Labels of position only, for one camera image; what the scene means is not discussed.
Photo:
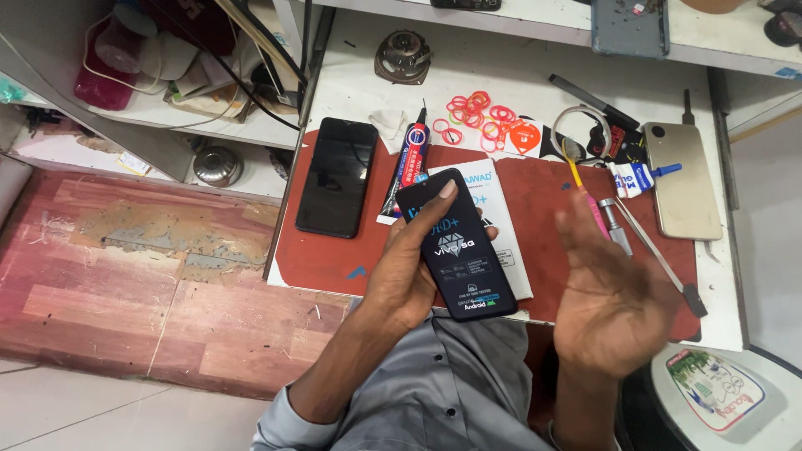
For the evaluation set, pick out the person's left hand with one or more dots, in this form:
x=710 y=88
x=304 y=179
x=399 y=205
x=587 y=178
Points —
x=398 y=282

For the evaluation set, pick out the person's right hand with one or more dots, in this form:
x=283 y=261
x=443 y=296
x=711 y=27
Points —
x=611 y=313

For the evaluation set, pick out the person's right fingers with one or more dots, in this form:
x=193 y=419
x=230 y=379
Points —
x=586 y=232

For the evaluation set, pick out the black phone screen with sticker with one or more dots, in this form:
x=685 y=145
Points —
x=460 y=257

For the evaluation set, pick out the metal screwdriver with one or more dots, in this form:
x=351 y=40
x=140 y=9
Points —
x=614 y=222

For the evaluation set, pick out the yellow pink toothbrush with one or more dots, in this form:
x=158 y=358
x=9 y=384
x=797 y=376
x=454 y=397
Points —
x=579 y=181

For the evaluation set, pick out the red work mat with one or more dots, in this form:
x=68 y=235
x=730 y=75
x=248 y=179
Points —
x=539 y=188

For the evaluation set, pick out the white blue glue tube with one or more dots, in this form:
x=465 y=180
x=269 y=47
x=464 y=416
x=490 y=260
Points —
x=633 y=178

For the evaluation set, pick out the metal tweezers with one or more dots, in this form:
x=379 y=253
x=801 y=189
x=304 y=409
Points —
x=658 y=250

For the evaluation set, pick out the black red small component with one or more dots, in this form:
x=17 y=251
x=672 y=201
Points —
x=617 y=139

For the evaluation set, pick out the white phone screen box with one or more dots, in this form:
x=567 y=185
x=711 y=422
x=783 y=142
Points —
x=495 y=188

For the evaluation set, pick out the gold phone back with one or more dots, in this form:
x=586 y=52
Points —
x=683 y=181

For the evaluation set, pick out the orange round sticker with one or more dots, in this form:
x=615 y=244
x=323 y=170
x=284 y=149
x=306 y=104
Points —
x=525 y=136

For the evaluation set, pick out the black marker pen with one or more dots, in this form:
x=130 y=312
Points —
x=592 y=101

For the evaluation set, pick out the black thin hand tool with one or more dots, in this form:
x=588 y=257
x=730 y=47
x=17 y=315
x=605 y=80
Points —
x=687 y=109

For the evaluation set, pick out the pile of red rubber bands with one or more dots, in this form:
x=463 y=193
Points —
x=476 y=113

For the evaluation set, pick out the black red glue tube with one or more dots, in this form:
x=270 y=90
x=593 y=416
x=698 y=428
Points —
x=410 y=156

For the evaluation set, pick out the white stool with sticker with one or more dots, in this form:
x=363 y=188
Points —
x=714 y=388

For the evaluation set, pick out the white shelf board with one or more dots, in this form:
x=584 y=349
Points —
x=551 y=28

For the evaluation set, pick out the grey phone case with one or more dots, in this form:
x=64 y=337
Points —
x=630 y=28

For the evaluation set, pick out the person's grey shirt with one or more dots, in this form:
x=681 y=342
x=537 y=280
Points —
x=432 y=388

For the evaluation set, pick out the white crumpled tissue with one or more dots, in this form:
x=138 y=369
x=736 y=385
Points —
x=388 y=128

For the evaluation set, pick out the round brown motor part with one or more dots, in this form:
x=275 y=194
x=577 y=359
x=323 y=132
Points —
x=403 y=56

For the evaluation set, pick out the black smartphone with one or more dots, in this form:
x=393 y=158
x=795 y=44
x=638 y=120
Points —
x=337 y=178

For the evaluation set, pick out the black phone on shelf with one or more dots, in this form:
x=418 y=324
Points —
x=465 y=4

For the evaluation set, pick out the brown round object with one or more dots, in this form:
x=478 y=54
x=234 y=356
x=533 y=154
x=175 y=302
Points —
x=711 y=4

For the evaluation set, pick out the black round object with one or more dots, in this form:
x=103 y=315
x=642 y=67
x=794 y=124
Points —
x=784 y=28

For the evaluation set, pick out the steel bowl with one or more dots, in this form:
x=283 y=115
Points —
x=217 y=166

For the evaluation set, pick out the cluttered white shelf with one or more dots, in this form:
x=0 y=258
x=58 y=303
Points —
x=144 y=69

